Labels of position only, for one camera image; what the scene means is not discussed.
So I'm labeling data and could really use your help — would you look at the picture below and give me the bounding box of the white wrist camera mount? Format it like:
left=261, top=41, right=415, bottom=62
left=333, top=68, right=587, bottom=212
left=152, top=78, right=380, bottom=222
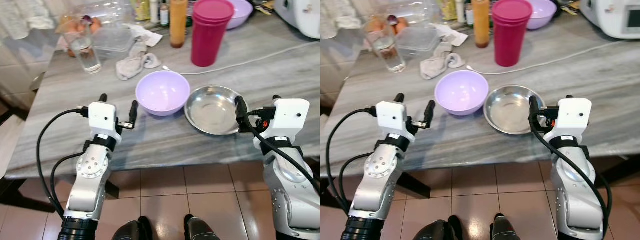
left=271, top=98, right=311, bottom=146
left=544, top=97, right=593, bottom=144
left=376, top=101, right=412, bottom=137
left=88, top=101, right=124, bottom=136

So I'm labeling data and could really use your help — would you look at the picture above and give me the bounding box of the beige crumpled cloth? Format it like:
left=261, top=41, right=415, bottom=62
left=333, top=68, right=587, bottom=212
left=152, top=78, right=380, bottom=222
left=116, top=25, right=164, bottom=81
left=420, top=25, right=469, bottom=81

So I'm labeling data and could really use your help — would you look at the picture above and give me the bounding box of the clear plastic food container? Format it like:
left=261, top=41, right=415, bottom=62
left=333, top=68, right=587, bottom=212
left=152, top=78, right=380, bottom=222
left=92, top=26, right=136, bottom=63
left=397, top=26, right=441, bottom=61

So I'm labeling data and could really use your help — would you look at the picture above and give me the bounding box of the pink plastic tumbler with lid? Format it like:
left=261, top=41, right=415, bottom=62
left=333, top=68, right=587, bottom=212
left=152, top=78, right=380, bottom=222
left=491, top=0, right=534, bottom=68
left=191, top=0, right=236, bottom=68

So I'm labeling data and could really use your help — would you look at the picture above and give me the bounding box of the thin white cable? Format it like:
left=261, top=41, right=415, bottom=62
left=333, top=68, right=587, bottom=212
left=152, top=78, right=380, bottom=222
left=162, top=42, right=321, bottom=76
left=466, top=40, right=622, bottom=76

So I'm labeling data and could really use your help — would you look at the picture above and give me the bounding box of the clear drinking glass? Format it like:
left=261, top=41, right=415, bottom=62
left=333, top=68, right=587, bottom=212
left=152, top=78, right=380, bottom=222
left=64, top=22, right=103, bottom=75
left=367, top=25, right=405, bottom=74

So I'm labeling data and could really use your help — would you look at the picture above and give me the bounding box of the white kitchen appliance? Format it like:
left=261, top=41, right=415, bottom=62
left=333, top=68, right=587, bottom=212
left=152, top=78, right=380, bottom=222
left=274, top=0, right=321, bottom=40
left=580, top=0, right=640, bottom=40

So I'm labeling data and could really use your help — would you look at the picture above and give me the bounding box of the long black left arm cable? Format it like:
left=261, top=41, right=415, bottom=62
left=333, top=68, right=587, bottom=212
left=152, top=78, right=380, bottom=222
left=35, top=108, right=92, bottom=221
left=325, top=107, right=379, bottom=216

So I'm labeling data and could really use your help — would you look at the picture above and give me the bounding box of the dark wooden marble top table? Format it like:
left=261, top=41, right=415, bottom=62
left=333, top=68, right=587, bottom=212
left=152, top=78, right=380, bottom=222
left=0, top=10, right=321, bottom=202
left=320, top=10, right=640, bottom=201

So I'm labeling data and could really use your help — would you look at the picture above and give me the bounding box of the lilac plastic bowl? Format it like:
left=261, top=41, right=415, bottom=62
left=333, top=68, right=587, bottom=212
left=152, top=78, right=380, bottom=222
left=526, top=0, right=558, bottom=31
left=225, top=0, right=254, bottom=31
left=135, top=70, right=191, bottom=117
left=434, top=70, right=490, bottom=117

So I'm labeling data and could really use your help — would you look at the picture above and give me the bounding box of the orange sauce bottle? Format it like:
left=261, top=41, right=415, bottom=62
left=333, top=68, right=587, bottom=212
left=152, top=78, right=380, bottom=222
left=169, top=0, right=189, bottom=49
left=472, top=0, right=491, bottom=49

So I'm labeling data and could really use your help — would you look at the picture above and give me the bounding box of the yellow label jar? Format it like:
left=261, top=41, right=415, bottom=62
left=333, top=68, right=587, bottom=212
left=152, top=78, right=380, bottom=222
left=440, top=0, right=457, bottom=22
left=132, top=0, right=151, bottom=22

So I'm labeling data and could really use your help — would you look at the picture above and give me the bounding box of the black right robot foot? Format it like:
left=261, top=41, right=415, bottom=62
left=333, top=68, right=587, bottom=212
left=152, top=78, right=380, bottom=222
left=183, top=214, right=221, bottom=240
left=490, top=213, right=521, bottom=240

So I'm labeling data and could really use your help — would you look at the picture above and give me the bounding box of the large clear plastic tub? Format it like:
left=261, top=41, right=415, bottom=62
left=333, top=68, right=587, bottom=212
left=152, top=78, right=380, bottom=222
left=72, top=0, right=134, bottom=29
left=380, top=0, right=441, bottom=29

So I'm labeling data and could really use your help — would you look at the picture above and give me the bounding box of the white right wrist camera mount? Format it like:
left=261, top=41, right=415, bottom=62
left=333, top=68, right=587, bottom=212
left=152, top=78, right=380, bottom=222
left=544, top=97, right=593, bottom=144
left=271, top=98, right=311, bottom=146

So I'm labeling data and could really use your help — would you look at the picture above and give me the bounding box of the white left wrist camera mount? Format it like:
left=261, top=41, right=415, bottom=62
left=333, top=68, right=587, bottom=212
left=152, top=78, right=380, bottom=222
left=88, top=101, right=124, bottom=136
left=376, top=101, right=412, bottom=137

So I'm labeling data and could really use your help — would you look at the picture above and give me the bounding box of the stainless steel bowl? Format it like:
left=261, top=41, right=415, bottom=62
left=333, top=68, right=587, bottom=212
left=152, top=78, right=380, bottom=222
left=483, top=85, right=546, bottom=136
left=184, top=85, right=246, bottom=136

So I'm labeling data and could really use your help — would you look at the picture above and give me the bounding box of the short black left arm cable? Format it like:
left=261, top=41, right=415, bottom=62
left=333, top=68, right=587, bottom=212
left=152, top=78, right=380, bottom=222
left=49, top=152, right=85, bottom=217
left=338, top=152, right=373, bottom=213

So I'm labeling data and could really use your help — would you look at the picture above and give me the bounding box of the white lace curtain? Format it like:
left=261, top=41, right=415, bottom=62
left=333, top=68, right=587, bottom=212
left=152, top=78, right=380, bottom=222
left=320, top=0, right=363, bottom=41
left=0, top=0, right=55, bottom=41

